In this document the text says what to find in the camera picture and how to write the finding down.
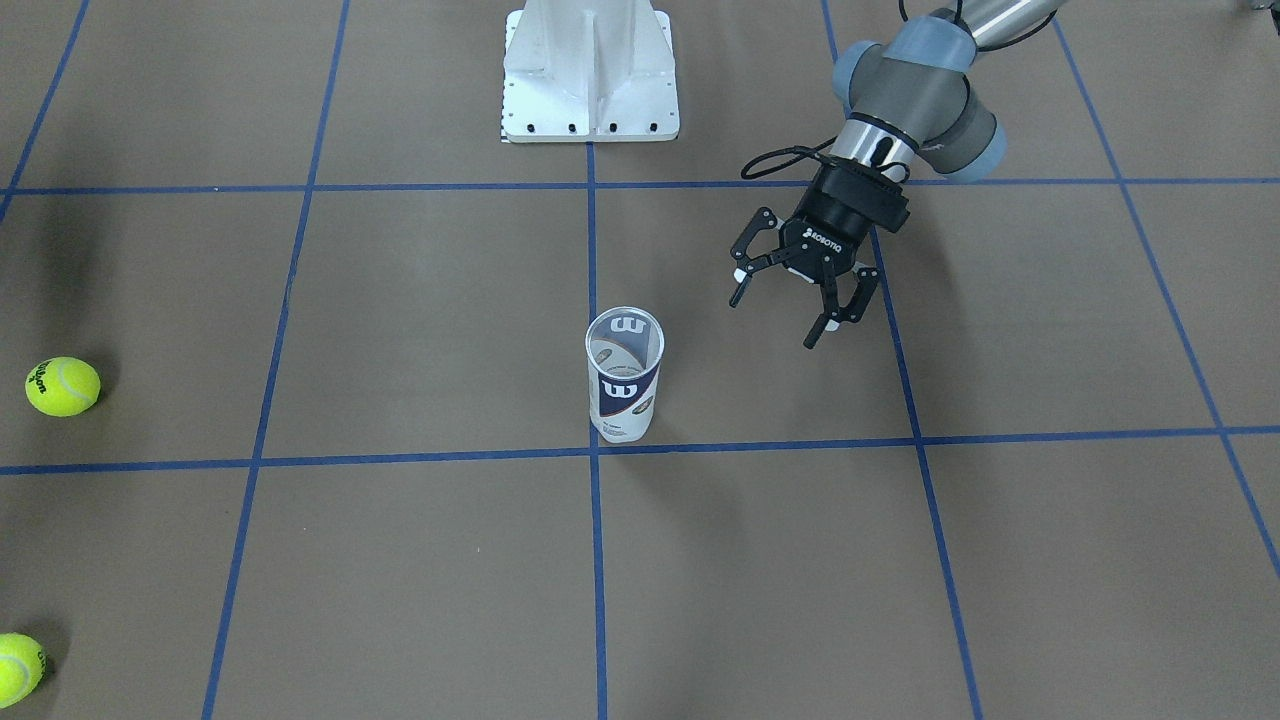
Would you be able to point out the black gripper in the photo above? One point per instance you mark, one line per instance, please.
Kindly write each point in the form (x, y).
(838, 212)

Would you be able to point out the clear tennis ball can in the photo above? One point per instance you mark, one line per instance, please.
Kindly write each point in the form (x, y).
(624, 346)

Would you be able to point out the yellow Wilson tennis ball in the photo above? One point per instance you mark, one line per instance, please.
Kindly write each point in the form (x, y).
(63, 386)

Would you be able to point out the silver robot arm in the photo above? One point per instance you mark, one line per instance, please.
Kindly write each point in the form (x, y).
(907, 99)

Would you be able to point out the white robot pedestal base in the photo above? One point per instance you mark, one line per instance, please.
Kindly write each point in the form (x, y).
(589, 72)

